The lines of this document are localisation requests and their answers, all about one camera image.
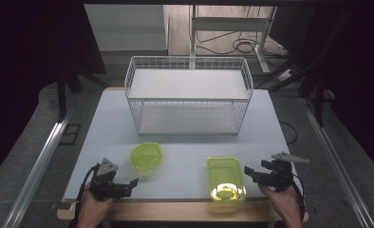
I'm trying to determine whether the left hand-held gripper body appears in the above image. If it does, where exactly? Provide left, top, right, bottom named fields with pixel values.
left=88, top=157, right=133, bottom=201

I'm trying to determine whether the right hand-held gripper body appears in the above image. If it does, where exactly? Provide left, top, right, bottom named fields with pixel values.
left=260, top=151, right=310, bottom=193

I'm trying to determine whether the person's left hand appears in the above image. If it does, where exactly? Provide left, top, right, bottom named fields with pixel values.
left=80, top=181, right=116, bottom=221

